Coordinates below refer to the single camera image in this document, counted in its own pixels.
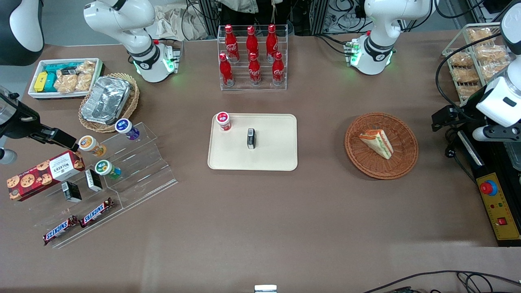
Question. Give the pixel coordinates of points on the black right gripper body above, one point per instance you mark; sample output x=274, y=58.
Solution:
x=20, y=124

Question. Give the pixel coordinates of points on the triangular sandwich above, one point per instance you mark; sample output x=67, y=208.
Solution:
x=378, y=143

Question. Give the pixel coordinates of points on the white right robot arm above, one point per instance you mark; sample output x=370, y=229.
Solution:
x=122, y=20

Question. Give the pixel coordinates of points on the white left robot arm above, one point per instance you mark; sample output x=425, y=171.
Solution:
x=382, y=24

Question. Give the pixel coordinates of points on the aluminium foil tray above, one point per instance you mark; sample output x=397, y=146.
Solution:
x=106, y=99

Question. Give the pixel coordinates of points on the oval wicker basket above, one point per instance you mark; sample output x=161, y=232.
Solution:
x=132, y=99

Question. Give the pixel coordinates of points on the round brown wicker basket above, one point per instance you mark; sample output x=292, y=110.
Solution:
x=366, y=162

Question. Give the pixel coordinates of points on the beige plastic tray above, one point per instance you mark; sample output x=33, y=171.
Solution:
x=272, y=154

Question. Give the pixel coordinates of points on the wrapped bread pack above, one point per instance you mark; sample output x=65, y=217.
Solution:
x=470, y=91
x=461, y=59
x=465, y=75
x=490, y=53
x=492, y=70
x=480, y=34

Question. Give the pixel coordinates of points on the white rectangular bin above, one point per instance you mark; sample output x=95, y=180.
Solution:
x=34, y=95

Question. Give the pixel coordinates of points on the orange lid yogurt cup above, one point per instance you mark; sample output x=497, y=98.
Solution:
x=88, y=143

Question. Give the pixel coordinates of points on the red tartan cookie box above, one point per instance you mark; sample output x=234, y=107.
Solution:
x=40, y=177

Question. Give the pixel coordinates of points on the yellow snack box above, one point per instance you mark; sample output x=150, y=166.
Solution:
x=40, y=81

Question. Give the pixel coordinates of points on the short teal snack box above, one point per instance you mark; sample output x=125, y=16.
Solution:
x=50, y=82

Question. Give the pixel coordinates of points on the clear bag of crackers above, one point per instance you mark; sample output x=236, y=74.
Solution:
x=84, y=81
x=66, y=83
x=87, y=66

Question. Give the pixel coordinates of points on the small black box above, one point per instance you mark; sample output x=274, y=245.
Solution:
x=93, y=180
x=251, y=139
x=71, y=192

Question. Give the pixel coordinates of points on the green lid yogurt cup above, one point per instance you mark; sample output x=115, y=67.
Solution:
x=103, y=167

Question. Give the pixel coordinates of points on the steel pan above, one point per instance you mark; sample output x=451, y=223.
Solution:
x=513, y=156

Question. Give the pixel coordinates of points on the long teal snack box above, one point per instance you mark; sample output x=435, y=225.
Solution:
x=57, y=66

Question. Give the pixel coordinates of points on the purple lid yogurt cup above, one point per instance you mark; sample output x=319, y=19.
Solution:
x=123, y=126

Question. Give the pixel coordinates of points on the Snickers chocolate bar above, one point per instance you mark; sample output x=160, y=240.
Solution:
x=97, y=212
x=60, y=230

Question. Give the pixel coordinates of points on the clear acrylic stepped shelf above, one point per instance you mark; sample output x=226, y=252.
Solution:
x=142, y=171

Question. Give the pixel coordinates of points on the black appliance with yellow panel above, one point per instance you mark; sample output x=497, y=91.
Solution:
x=498, y=211

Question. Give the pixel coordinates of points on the beige cloth bag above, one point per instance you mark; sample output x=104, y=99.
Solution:
x=171, y=22

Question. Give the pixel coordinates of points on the red lid yogurt cup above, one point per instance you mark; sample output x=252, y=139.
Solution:
x=223, y=120

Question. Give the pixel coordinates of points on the red cola bottle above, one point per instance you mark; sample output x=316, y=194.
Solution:
x=226, y=72
x=254, y=72
x=252, y=44
x=278, y=71
x=230, y=44
x=271, y=42

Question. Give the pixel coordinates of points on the clear acrylic bottle rack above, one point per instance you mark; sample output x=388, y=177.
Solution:
x=242, y=87

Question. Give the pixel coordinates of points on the person in beige jacket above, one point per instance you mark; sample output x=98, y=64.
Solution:
x=244, y=5

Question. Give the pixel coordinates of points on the small white silver device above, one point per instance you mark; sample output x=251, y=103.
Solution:
x=265, y=288

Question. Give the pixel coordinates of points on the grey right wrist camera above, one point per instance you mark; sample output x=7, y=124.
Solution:
x=7, y=156

